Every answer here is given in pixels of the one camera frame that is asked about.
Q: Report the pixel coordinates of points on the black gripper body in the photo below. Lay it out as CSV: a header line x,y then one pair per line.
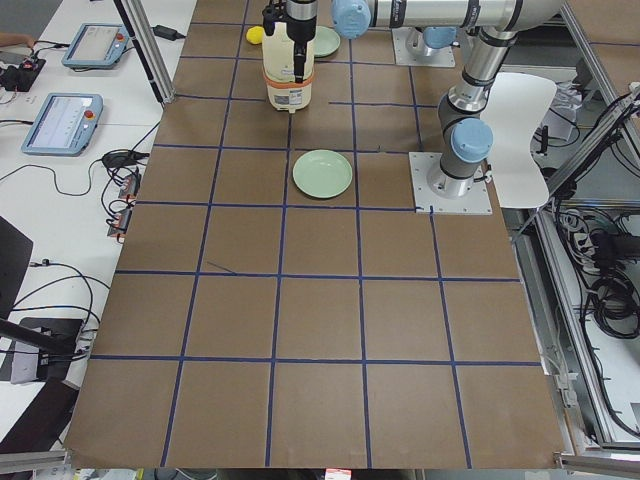
x,y
300,31

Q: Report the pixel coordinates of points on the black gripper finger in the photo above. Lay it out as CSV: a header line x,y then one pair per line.
x,y
269,27
299,67

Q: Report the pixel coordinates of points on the white rice cooker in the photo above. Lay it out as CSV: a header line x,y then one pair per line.
x,y
283,92

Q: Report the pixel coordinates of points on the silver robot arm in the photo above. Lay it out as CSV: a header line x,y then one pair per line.
x,y
351,19
467,139

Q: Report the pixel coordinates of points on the yellow toy bell pepper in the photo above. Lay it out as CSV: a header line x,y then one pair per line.
x,y
254,35

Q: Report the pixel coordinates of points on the green plate near yellow toy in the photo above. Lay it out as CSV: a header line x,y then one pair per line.
x,y
326,42

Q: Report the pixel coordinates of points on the black power adapter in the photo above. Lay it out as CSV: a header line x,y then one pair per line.
x,y
167,33

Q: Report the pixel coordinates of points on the green plate far from toy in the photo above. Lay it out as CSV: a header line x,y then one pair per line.
x,y
322,174

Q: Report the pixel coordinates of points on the blue teach pendant far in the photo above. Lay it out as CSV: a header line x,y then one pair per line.
x,y
96,45

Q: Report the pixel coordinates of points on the blue teach pendant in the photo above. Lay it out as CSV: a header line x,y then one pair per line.
x,y
64,125
96,45

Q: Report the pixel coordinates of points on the white chair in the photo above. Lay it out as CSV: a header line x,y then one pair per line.
x,y
516,106

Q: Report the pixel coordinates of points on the blue teach pendant near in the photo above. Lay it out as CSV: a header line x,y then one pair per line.
x,y
64,125

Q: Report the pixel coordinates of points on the black power strip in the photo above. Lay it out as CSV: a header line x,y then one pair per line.
x,y
120,209

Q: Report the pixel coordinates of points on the aluminium frame post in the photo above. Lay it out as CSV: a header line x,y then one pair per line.
x,y
136,23

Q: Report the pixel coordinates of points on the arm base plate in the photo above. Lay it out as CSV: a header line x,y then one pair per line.
x,y
436,193
424,47

